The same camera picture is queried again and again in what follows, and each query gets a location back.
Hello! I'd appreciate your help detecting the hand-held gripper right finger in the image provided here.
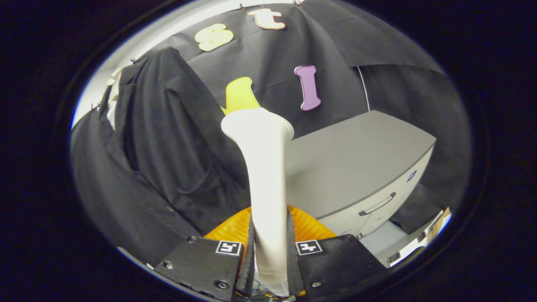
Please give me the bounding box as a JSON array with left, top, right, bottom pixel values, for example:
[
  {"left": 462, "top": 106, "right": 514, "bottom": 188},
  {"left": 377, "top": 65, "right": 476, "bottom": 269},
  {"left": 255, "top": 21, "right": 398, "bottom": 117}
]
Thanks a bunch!
[{"left": 287, "top": 205, "right": 388, "bottom": 302}]

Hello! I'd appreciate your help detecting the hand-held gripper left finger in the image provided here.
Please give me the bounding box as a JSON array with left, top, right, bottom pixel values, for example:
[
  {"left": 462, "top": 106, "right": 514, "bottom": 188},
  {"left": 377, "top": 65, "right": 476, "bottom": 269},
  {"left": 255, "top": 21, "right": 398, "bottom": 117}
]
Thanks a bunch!
[{"left": 153, "top": 206, "right": 256, "bottom": 302}]

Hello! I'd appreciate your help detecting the white garment steamer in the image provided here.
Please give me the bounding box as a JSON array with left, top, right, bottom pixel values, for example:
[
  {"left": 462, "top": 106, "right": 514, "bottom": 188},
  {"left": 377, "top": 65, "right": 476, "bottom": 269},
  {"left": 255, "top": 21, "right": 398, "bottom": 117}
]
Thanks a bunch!
[{"left": 221, "top": 107, "right": 295, "bottom": 297}]

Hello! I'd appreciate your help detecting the black blazer jacket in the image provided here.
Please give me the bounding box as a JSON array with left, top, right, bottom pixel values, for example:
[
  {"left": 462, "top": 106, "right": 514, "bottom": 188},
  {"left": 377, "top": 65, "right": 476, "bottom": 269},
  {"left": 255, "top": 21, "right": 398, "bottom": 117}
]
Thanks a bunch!
[{"left": 90, "top": 47, "right": 252, "bottom": 252}]

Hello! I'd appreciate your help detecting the white shirt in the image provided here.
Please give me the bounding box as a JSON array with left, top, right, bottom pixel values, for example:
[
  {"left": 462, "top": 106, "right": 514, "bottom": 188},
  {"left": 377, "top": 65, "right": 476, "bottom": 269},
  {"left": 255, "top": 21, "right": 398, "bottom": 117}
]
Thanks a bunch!
[{"left": 107, "top": 84, "right": 122, "bottom": 130}]

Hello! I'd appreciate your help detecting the cream clothes hanger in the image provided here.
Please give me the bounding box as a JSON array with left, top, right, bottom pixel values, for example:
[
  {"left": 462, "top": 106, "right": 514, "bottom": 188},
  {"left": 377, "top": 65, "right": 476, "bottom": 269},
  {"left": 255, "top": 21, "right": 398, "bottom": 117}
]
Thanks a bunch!
[{"left": 107, "top": 67, "right": 125, "bottom": 87}]

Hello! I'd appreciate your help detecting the grey cabinet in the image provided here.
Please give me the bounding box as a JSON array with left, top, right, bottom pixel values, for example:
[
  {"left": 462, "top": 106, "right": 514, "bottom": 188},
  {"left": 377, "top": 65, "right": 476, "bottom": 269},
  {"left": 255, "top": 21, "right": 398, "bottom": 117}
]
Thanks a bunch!
[{"left": 285, "top": 110, "right": 437, "bottom": 269}]

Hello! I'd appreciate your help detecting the cardboard box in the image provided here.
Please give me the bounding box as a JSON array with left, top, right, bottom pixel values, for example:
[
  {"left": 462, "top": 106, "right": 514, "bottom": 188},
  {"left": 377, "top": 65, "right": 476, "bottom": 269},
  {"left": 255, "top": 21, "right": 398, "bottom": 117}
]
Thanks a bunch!
[{"left": 428, "top": 208, "right": 451, "bottom": 235}]

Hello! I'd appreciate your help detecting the black backdrop cloth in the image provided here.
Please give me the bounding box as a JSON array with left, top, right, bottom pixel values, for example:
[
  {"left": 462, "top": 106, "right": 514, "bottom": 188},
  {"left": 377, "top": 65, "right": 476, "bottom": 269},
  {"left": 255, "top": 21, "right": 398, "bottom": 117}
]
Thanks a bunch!
[{"left": 69, "top": 0, "right": 472, "bottom": 269}]

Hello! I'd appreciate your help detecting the black drawer handle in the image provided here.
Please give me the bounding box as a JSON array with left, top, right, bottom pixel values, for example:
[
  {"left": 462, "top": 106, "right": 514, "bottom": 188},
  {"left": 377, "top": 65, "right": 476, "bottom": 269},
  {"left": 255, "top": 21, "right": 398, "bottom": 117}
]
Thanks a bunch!
[{"left": 359, "top": 192, "right": 397, "bottom": 216}]

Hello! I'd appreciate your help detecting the thin white cable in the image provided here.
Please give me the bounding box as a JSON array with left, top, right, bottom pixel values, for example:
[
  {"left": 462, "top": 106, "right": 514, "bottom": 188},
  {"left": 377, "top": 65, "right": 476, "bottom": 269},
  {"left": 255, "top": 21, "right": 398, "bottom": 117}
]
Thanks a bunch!
[{"left": 357, "top": 66, "right": 371, "bottom": 112}]

